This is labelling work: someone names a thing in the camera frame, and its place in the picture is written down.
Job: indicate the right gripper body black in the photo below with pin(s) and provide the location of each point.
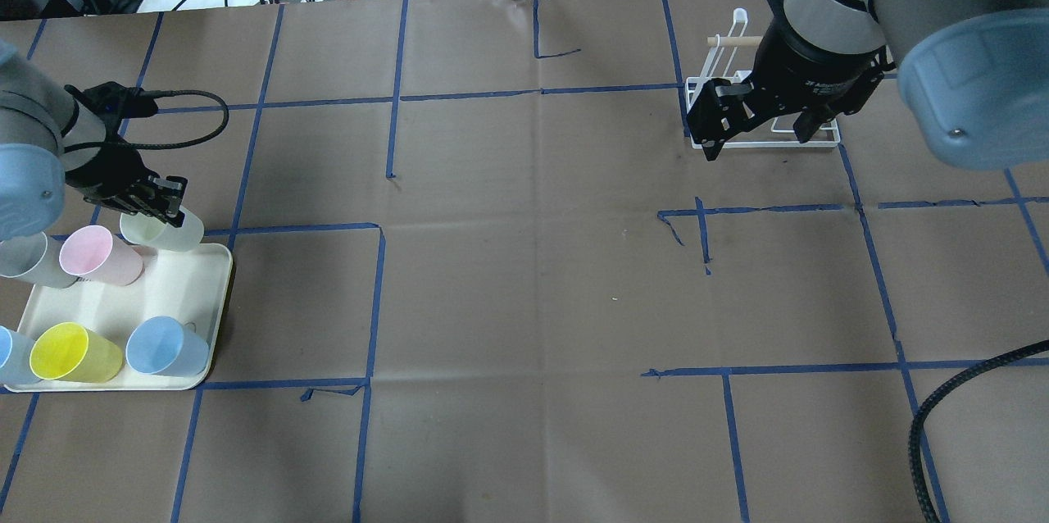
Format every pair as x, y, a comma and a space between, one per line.
807, 70

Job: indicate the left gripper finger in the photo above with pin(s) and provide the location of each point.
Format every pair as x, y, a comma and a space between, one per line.
140, 207
167, 193

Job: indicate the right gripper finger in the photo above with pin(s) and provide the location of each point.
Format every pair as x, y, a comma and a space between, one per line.
811, 119
719, 114

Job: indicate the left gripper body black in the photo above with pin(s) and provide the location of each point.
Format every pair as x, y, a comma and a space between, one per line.
109, 169

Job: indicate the white ikea cup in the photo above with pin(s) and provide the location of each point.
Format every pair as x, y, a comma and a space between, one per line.
151, 232

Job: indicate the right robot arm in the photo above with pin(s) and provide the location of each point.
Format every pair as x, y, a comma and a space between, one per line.
973, 72

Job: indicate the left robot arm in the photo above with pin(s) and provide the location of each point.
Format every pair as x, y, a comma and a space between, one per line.
55, 138

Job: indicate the pink cup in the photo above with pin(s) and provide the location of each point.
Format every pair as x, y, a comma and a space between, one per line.
96, 254

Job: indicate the grey cup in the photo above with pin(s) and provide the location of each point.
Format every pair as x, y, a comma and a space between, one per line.
35, 259

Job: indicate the light blue cup near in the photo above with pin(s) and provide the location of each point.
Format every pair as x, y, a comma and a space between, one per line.
163, 346

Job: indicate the light blue cup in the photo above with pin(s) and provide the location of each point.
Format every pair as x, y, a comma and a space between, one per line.
15, 358
163, 346

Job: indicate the yellow cup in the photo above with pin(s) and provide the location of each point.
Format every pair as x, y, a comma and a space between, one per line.
72, 353

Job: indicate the light blue cup far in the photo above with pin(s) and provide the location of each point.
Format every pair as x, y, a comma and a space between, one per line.
15, 358

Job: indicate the cream plastic tray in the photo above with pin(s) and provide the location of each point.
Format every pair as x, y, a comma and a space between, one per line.
188, 286

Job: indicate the white wire cup rack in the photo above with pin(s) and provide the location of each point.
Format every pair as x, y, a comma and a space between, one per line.
723, 62

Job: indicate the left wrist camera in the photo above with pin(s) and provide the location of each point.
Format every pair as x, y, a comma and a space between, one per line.
111, 100

